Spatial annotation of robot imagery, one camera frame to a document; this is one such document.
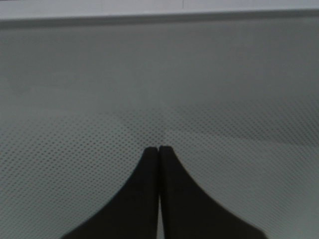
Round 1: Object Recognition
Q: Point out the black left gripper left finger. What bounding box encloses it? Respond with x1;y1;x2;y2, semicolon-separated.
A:
63;147;159;239

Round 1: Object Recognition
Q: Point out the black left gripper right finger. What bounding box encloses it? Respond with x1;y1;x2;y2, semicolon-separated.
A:
159;146;266;239

